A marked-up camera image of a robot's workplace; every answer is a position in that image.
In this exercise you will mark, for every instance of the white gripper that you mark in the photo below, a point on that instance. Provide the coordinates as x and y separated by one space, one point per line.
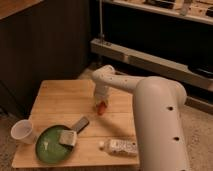
101 93

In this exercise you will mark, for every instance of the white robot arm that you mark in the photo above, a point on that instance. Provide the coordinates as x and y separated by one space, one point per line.
156 103

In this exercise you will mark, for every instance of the wooden table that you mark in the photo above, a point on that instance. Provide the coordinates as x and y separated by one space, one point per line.
66 101

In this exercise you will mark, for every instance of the clear plastic water bottle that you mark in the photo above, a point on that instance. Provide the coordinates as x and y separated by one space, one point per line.
119 147

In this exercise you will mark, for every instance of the grey sponge block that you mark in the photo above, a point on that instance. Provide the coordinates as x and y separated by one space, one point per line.
68 137

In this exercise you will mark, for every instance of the green frying pan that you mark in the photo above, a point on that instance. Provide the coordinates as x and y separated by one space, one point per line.
49 150

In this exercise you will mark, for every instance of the clear plastic cup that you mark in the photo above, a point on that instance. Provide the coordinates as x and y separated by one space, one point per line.
23 131

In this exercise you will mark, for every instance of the dark wooden cabinet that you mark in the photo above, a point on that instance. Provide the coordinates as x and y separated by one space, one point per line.
48 41

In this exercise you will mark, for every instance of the grey metal shelf frame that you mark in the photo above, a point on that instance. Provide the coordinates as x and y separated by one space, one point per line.
160 42

